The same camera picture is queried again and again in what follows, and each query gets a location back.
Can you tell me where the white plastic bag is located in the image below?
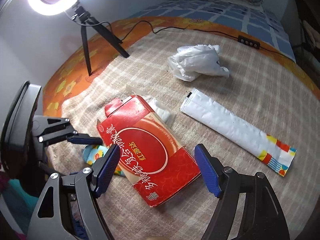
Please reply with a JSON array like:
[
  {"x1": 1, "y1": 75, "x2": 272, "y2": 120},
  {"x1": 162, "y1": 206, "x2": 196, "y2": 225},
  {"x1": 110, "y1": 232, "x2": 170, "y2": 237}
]
[{"x1": 168, "y1": 44, "x2": 230, "y2": 82}]

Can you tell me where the teal cloth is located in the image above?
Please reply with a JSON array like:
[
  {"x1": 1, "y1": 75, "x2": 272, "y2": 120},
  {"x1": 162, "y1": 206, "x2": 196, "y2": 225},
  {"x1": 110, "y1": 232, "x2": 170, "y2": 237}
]
[{"x1": 2, "y1": 179, "x2": 38, "y2": 235}]

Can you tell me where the red cardboard box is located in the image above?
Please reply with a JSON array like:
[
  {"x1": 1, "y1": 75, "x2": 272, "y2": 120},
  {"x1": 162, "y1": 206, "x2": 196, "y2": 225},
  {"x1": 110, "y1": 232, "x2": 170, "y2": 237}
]
[{"x1": 97, "y1": 95, "x2": 200, "y2": 207}]

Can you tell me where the black inline cable remote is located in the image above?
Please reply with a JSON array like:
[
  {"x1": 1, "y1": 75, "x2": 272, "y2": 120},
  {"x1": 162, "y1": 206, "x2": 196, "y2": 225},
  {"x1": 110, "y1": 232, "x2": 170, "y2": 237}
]
[{"x1": 238, "y1": 35, "x2": 260, "y2": 50}]

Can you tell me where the orange floral bed sheet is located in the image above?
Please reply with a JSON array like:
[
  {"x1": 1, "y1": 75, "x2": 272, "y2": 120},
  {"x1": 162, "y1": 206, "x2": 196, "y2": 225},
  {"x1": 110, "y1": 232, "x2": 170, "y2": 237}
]
[{"x1": 42, "y1": 16, "x2": 319, "y2": 117}]

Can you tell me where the blue checked bed sheet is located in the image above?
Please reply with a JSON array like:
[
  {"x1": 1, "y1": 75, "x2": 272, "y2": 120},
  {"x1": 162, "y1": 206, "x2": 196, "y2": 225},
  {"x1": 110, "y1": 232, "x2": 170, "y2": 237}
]
[{"x1": 131, "y1": 0, "x2": 296, "y2": 61}]

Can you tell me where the black tripod stand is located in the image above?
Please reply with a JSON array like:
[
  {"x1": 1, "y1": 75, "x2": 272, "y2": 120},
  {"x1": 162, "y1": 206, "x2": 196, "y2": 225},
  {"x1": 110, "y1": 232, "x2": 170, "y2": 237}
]
[{"x1": 64, "y1": 2, "x2": 130, "y2": 77}]

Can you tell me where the long white colourful wrapper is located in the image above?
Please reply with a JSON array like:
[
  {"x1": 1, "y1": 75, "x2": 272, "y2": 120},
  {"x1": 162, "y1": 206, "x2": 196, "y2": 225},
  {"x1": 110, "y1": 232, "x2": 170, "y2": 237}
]
[{"x1": 180, "y1": 88, "x2": 297, "y2": 177}]

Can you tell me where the beige plaid blanket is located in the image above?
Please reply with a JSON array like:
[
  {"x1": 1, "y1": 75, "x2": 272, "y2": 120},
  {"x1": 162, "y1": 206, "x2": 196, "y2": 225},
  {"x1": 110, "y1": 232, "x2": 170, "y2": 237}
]
[{"x1": 60, "y1": 30, "x2": 319, "y2": 239}]

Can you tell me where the small colourful floral packet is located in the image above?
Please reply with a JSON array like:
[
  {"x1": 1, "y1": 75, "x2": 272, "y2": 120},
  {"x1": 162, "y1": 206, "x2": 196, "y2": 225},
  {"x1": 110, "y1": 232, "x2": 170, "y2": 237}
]
[{"x1": 81, "y1": 145, "x2": 109, "y2": 165}]

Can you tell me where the black power cable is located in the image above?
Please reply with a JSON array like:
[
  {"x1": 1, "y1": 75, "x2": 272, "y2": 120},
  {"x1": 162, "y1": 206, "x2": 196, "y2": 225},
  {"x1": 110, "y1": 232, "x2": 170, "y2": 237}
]
[{"x1": 100, "y1": 20, "x2": 297, "y2": 63}]

